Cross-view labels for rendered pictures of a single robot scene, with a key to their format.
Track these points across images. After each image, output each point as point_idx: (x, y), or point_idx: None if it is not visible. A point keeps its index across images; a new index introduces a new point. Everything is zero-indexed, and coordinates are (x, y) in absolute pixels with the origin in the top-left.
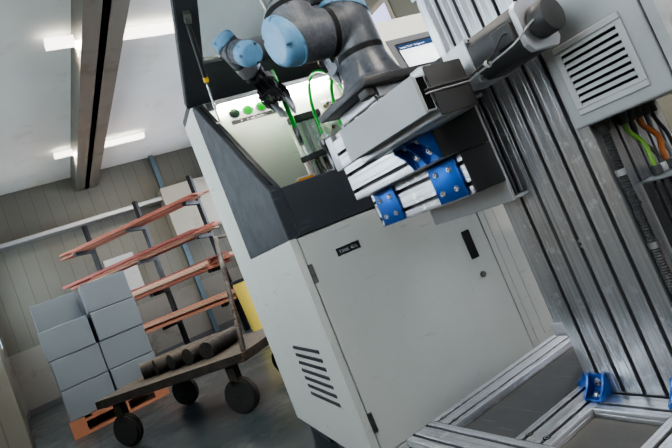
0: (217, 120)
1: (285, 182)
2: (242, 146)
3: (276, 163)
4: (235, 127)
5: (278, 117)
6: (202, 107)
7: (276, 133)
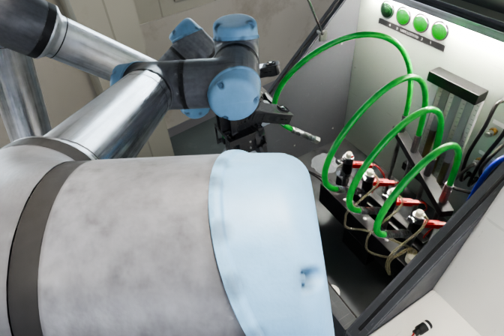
0: (327, 25)
1: (390, 121)
2: (374, 53)
3: (394, 98)
4: (379, 28)
5: (431, 55)
6: None
7: (415, 70)
